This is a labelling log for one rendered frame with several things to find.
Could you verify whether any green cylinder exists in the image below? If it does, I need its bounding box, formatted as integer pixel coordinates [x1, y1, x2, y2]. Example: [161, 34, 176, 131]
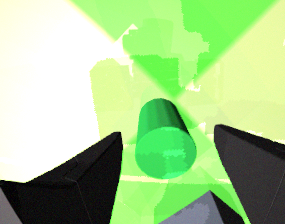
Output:
[135, 97, 197, 180]

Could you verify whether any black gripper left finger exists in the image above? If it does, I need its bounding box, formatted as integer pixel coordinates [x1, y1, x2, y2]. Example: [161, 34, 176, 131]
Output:
[0, 132, 123, 224]

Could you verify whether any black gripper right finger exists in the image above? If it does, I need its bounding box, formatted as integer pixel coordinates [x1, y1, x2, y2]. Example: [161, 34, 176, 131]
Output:
[213, 124, 285, 224]

